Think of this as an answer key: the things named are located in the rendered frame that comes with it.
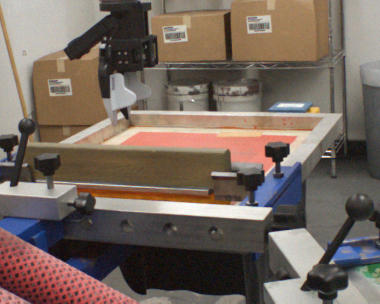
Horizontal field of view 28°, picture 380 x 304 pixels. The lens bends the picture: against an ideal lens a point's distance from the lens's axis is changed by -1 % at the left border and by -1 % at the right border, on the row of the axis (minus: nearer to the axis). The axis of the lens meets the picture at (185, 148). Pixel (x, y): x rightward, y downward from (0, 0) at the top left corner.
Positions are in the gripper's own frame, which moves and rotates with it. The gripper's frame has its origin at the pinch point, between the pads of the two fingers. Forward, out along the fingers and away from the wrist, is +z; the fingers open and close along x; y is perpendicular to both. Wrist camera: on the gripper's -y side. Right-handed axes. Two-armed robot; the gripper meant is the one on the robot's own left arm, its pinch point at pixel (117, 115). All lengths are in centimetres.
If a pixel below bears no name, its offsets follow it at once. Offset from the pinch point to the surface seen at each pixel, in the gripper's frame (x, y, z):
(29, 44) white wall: 282, -197, 25
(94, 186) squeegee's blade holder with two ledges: -2.2, -4.7, 12.8
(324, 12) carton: 339, -28, 15
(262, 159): 30.9, 17.8, 16.0
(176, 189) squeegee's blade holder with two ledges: -2.4, 11.5, 12.4
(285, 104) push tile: 79, 11, 14
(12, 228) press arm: -36.4, 0.5, 7.9
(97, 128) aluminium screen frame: 41, -26, 13
